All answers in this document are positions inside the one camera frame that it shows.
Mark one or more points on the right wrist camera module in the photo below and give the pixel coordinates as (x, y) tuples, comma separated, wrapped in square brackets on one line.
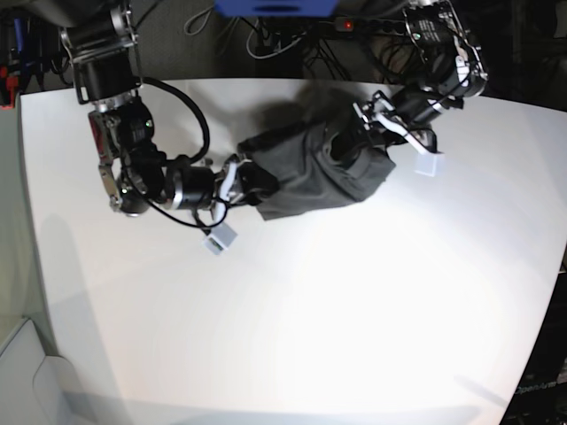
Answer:
[(218, 239)]

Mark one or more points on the red black clamp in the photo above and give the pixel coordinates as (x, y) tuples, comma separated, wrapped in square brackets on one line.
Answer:
[(9, 87)]

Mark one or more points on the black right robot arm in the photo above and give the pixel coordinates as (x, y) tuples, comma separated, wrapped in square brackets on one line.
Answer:
[(100, 39)]

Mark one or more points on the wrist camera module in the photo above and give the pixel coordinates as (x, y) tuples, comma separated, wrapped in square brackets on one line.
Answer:
[(430, 164), (218, 239)]

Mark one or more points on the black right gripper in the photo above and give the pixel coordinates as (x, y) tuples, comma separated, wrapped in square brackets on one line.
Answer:
[(241, 182)]

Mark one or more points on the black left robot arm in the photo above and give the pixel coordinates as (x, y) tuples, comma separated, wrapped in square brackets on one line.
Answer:
[(444, 68)]

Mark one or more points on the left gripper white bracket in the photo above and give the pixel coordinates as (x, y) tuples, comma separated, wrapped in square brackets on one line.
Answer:
[(379, 113)]

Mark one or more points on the dark grey t-shirt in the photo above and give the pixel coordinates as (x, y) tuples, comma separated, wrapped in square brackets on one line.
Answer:
[(318, 151)]

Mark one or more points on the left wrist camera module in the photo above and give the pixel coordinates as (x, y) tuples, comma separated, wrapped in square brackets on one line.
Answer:
[(430, 164)]

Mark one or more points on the blue plastic box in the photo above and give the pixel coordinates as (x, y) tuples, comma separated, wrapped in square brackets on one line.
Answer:
[(275, 8)]

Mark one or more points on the black power strip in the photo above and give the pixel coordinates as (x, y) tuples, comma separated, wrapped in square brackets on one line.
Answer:
[(361, 26)]

